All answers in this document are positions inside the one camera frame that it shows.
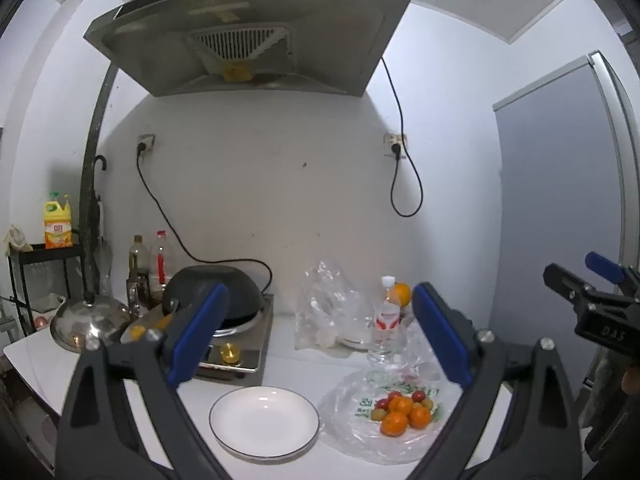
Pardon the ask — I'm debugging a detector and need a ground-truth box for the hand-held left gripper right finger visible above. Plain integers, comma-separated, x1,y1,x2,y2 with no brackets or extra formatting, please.
407,281,583,480

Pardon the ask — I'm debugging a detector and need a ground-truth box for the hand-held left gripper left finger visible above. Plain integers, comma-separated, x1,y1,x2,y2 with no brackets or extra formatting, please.
54,282,236,480

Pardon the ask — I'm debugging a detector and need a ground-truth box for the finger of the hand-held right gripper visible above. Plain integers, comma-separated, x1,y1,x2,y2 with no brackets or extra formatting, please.
543,262,608,313
585,251,640,295

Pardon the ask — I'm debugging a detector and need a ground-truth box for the white plate with dark rim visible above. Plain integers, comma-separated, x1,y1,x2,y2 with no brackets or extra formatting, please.
208,386,321,462

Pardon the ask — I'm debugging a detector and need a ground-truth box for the printed clear plastic bag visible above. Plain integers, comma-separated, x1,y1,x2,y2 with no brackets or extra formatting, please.
317,325,473,465

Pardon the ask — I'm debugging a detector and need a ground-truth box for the steel induction cooker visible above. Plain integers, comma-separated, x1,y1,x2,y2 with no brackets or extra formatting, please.
197,292,275,386

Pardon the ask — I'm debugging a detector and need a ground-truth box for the clear plastic water bottle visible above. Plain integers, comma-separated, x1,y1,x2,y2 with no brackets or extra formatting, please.
367,275,403,368

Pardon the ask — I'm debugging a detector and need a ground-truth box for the red label clear bottle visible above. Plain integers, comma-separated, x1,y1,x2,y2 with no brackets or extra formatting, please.
151,230,173,288

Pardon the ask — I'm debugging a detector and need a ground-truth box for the white dish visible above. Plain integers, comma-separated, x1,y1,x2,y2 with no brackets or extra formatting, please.
337,330,373,350

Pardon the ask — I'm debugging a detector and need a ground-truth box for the grey refrigerator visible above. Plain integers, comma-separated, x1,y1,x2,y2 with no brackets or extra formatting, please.
492,50,640,401

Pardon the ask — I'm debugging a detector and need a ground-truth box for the cooking oil bottle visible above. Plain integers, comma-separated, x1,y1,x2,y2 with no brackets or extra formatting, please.
127,235,151,306

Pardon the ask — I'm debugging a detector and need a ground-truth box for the steel pot lid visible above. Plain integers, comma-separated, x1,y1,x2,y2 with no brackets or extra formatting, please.
50,290,133,353

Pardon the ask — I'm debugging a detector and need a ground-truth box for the crumpled clear plastic bag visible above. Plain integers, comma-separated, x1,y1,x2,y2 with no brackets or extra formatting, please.
294,259,386,351

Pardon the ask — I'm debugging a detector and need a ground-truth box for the black metal rack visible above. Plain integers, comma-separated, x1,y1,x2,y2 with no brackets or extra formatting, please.
7,242,86,336

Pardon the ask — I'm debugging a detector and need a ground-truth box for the yellow dish soap bottle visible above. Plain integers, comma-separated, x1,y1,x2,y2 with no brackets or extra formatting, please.
42,191,74,250

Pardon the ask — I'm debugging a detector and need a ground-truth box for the dark vertical pipe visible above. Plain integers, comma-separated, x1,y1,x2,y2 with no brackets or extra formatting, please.
77,65,121,301

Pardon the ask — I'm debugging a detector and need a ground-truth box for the beige cloth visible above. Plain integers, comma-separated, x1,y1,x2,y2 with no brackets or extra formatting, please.
4,225,33,256

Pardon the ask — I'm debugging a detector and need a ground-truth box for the steel range hood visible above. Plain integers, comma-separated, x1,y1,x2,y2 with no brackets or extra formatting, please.
82,0,411,98

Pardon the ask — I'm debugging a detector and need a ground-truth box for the black wok with yellow handle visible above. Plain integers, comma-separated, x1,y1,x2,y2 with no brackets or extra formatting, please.
120,264,267,343

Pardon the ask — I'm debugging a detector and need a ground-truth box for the black range hood cable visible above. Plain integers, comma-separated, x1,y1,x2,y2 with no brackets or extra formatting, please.
381,56,424,218

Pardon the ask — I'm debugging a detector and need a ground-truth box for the black cooker cable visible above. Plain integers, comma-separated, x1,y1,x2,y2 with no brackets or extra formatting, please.
135,142,275,301

